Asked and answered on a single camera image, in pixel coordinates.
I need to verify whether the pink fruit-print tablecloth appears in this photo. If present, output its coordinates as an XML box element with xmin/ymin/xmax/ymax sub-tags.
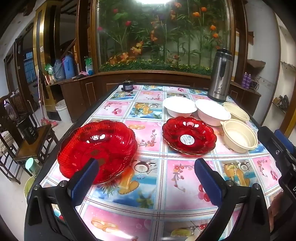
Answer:
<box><xmin>40</xmin><ymin>85</ymin><xmax>284</xmax><ymax>241</ymax></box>

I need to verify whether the small black device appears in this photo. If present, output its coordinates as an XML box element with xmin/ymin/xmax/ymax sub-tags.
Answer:
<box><xmin>121</xmin><ymin>80</ymin><xmax>135</xmax><ymax>91</ymax></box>

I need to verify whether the cream plastic bowl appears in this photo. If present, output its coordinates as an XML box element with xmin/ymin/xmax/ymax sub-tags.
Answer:
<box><xmin>222</xmin><ymin>119</ymin><xmax>258</xmax><ymax>153</ymax></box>
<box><xmin>223</xmin><ymin>102</ymin><xmax>250</xmax><ymax>122</ymax></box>

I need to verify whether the white bowl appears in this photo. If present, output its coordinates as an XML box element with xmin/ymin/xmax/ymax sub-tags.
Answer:
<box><xmin>163</xmin><ymin>96</ymin><xmax>197</xmax><ymax>118</ymax></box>
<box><xmin>195</xmin><ymin>99</ymin><xmax>232</xmax><ymax>127</ymax></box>

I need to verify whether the stack of red glass plates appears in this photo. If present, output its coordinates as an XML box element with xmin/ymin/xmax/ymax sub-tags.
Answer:
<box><xmin>57</xmin><ymin>120</ymin><xmax>138</xmax><ymax>185</ymax></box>

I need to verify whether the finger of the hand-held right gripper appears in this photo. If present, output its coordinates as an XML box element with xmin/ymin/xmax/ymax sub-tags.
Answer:
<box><xmin>257</xmin><ymin>126</ymin><xmax>289</xmax><ymax>176</ymax></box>
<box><xmin>274</xmin><ymin>129</ymin><xmax>296</xmax><ymax>160</ymax></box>

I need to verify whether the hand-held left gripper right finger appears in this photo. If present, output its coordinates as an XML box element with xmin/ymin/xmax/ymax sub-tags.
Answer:
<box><xmin>194</xmin><ymin>158</ymin><xmax>271</xmax><ymax>241</ymax></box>

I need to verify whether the person's right hand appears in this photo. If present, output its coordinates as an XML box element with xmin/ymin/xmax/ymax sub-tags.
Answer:
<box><xmin>269</xmin><ymin>192</ymin><xmax>284</xmax><ymax>232</ymax></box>

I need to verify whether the red plate with white label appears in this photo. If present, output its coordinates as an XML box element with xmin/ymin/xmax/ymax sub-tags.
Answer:
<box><xmin>162</xmin><ymin>116</ymin><xmax>217</xmax><ymax>155</ymax></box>

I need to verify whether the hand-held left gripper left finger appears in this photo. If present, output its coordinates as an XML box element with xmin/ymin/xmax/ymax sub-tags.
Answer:
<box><xmin>24</xmin><ymin>158</ymin><xmax>100</xmax><ymax>241</ymax></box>

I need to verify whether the stainless steel thermos kettle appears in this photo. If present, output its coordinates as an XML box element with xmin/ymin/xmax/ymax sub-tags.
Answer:
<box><xmin>207</xmin><ymin>49</ymin><xmax>233</xmax><ymax>103</ymax></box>

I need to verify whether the mop with red head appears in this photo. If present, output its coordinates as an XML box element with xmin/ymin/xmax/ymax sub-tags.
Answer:
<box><xmin>38</xmin><ymin>70</ymin><xmax>57</xmax><ymax>128</ymax></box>

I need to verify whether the blue thermos flask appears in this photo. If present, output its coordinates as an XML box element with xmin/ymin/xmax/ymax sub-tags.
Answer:
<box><xmin>63</xmin><ymin>54</ymin><xmax>75</xmax><ymax>79</ymax></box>

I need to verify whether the green packet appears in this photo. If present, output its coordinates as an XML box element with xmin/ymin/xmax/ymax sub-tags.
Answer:
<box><xmin>84</xmin><ymin>56</ymin><xmax>94</xmax><ymax>76</ymax></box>

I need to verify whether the dark wooden chair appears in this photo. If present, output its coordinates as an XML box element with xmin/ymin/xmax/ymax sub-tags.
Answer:
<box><xmin>0</xmin><ymin>91</ymin><xmax>59</xmax><ymax>184</ymax></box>

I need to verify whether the pair of shoes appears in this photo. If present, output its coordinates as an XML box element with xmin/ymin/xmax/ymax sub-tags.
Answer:
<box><xmin>273</xmin><ymin>95</ymin><xmax>289</xmax><ymax>109</ymax></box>

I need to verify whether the black box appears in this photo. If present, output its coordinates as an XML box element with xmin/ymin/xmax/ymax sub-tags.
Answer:
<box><xmin>17</xmin><ymin>116</ymin><xmax>38</xmax><ymax>145</ymax></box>

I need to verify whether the glass flower display case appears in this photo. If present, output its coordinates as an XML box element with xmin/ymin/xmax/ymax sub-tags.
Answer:
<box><xmin>90</xmin><ymin>0</ymin><xmax>236</xmax><ymax>75</ymax></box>

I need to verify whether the white bucket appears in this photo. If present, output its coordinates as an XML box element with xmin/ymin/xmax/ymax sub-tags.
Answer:
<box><xmin>55</xmin><ymin>100</ymin><xmax>71</xmax><ymax>123</ymax></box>

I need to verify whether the teal cup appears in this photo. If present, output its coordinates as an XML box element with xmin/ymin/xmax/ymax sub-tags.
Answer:
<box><xmin>25</xmin><ymin>158</ymin><xmax>41</xmax><ymax>178</ymax></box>

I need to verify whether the dark wooden cabinet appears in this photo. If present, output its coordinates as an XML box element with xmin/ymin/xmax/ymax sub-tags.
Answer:
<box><xmin>46</xmin><ymin>70</ymin><xmax>262</xmax><ymax>122</ymax></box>

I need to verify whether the yellow-green basin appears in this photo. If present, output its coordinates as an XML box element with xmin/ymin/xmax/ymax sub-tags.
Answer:
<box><xmin>24</xmin><ymin>177</ymin><xmax>35</xmax><ymax>201</ymax></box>

